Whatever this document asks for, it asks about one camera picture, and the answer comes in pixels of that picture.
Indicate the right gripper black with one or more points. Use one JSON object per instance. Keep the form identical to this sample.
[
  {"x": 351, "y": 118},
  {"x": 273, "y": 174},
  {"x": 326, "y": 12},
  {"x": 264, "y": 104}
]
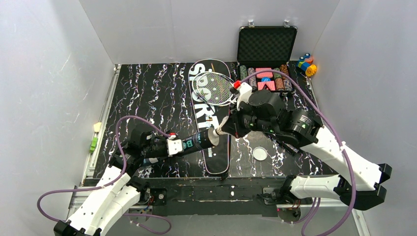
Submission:
[{"x": 232, "y": 123}]

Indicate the black shuttlecock tube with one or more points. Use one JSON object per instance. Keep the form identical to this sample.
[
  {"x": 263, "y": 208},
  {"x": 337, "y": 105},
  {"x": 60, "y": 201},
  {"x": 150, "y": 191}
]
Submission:
[{"x": 199, "y": 141}]

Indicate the clear round tube lid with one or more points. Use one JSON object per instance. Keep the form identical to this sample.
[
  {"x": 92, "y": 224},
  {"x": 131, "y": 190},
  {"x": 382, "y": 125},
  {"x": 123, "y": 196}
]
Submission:
[{"x": 259, "y": 153}]

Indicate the white shuttlecock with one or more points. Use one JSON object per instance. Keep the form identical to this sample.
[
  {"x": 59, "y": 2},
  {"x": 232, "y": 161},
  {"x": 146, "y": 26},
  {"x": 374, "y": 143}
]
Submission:
[{"x": 217, "y": 131}]

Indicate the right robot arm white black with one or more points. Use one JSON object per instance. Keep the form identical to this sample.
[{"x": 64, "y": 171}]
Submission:
[{"x": 357, "y": 181}]

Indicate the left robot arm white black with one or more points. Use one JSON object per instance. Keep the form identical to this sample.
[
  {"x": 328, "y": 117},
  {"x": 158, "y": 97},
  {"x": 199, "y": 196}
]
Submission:
[{"x": 119, "y": 187}]

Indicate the white badminton racket upper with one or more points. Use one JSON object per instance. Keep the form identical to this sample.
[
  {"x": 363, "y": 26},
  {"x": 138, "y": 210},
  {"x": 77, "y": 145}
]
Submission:
[{"x": 218, "y": 86}]

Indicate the white badminton racket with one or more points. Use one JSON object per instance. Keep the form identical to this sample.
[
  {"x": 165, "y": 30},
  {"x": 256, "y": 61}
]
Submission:
[
  {"x": 218, "y": 86},
  {"x": 208, "y": 92}
]

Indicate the white badminton racket lower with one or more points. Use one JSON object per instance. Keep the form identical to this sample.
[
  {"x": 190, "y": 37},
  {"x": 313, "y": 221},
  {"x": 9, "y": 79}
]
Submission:
[{"x": 208, "y": 92}]

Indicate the black racket bag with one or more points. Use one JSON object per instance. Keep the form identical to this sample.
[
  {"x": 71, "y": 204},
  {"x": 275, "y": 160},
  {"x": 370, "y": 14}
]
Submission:
[{"x": 216, "y": 159}]

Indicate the green small block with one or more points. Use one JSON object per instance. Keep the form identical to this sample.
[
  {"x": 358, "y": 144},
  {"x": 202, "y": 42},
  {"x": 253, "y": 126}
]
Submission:
[{"x": 93, "y": 144}]

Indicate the beige small block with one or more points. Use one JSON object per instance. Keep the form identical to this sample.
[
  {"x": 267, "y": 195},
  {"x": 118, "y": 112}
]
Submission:
[{"x": 97, "y": 127}]

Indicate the pink playing card deck lower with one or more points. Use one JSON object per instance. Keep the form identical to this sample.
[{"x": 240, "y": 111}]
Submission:
[{"x": 268, "y": 85}]

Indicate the pink playing card deck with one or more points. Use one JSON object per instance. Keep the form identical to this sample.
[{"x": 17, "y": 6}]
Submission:
[
  {"x": 262, "y": 74},
  {"x": 268, "y": 85}
]

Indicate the blue dealer button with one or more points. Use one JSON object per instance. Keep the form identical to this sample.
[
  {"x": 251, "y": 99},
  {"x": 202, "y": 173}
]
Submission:
[{"x": 266, "y": 79}]

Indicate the poker chip row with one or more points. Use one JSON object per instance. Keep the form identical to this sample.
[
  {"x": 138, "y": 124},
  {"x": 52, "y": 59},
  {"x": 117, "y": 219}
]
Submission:
[
  {"x": 279, "y": 84},
  {"x": 252, "y": 79},
  {"x": 243, "y": 73},
  {"x": 287, "y": 83}
]

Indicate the poker chip row far left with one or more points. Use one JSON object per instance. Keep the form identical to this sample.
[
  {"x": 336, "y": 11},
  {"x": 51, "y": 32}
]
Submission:
[{"x": 243, "y": 73}]

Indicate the pink playing card deck upper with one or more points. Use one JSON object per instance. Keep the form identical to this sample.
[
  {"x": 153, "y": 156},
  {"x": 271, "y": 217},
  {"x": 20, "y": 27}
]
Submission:
[{"x": 262, "y": 74}]

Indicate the poker chip row right inner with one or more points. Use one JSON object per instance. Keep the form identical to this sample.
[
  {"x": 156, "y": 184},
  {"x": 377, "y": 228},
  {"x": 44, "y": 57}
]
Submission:
[{"x": 279, "y": 84}]

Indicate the poker chip row far right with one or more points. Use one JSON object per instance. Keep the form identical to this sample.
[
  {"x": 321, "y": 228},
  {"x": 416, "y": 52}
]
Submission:
[{"x": 287, "y": 83}]

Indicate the black poker chip case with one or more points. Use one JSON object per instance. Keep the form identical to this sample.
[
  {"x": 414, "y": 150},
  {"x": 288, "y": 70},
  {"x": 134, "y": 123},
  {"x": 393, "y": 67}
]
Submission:
[{"x": 266, "y": 47}]

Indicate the colourful toy block train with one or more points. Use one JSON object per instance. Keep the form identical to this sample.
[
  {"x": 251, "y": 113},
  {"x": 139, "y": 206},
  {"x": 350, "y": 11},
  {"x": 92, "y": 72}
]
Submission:
[{"x": 305, "y": 63}]

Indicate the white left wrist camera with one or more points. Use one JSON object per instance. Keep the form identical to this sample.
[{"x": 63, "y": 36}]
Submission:
[{"x": 174, "y": 145}]

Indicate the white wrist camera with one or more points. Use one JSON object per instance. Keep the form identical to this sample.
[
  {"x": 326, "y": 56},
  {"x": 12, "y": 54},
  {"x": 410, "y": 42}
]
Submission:
[
  {"x": 174, "y": 145},
  {"x": 244, "y": 92}
]

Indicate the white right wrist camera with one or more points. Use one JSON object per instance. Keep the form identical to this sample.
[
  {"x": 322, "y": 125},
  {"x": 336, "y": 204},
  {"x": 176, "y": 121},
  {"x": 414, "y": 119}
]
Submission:
[{"x": 244, "y": 92}]

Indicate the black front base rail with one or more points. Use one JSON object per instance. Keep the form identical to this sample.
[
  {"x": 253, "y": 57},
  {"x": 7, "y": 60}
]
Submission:
[{"x": 213, "y": 195}]

